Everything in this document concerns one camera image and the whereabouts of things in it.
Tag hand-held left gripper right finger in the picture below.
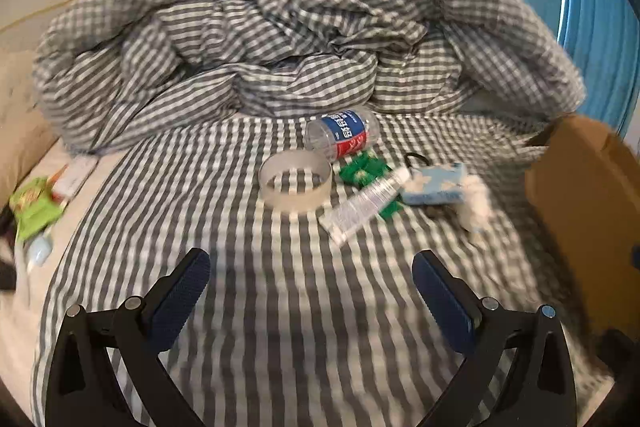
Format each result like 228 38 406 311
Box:
411 250 578 427

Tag green patterned packet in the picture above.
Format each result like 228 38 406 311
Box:
337 150 405 220

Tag white squeeze tube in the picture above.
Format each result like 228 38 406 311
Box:
319 167 411 245

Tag clear plastic bottle blue label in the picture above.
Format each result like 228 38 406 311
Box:
305 106 381 160

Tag light blue star-print pouch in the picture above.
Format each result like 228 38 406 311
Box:
400 163 468 206

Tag brown cardboard box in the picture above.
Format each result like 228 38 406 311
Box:
525 114 640 343

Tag grey striped bed sheet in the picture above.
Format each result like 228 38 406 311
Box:
31 109 616 427

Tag grey checked duvet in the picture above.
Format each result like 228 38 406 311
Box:
32 0 587 155

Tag white mattress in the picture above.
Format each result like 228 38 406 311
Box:
0 147 126 427

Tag green snack packet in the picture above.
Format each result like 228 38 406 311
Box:
10 177 68 244

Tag beige pillow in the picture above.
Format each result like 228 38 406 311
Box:
0 49 61 208

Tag clear tape roll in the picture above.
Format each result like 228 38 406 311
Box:
259 150 332 211

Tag white crumpled tissue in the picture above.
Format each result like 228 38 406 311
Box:
457 174 493 233

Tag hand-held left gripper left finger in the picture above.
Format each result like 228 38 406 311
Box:
45 248 212 427

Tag pale blue tube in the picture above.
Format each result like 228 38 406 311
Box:
25 227 56 268

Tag white and orange box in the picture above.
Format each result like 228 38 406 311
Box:
49 155 100 202

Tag dark cloth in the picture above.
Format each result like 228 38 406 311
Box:
0 207 21 293

